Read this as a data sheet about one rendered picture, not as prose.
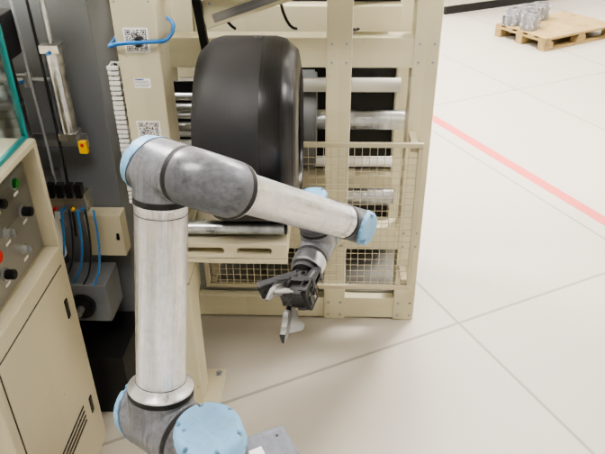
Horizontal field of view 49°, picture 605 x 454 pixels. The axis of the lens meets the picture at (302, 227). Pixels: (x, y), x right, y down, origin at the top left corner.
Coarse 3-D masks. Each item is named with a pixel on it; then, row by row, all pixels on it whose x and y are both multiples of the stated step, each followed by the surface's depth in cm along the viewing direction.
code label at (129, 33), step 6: (126, 30) 192; (132, 30) 192; (138, 30) 191; (144, 30) 191; (126, 36) 193; (132, 36) 192; (144, 36) 192; (126, 48) 194; (132, 48) 194; (138, 48) 194; (144, 48) 194
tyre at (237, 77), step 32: (224, 64) 190; (256, 64) 190; (288, 64) 193; (192, 96) 191; (224, 96) 187; (256, 96) 186; (288, 96) 189; (192, 128) 191; (224, 128) 186; (256, 128) 186; (288, 128) 188; (256, 160) 189; (288, 160) 191
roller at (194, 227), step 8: (192, 224) 218; (200, 224) 218; (208, 224) 218; (216, 224) 218; (224, 224) 218; (232, 224) 218; (240, 224) 217; (248, 224) 217; (256, 224) 217; (264, 224) 217; (272, 224) 217; (280, 224) 217; (192, 232) 219; (200, 232) 219; (208, 232) 219; (216, 232) 218; (224, 232) 218; (232, 232) 218; (240, 232) 218; (248, 232) 218; (256, 232) 218; (264, 232) 218; (272, 232) 218; (280, 232) 217
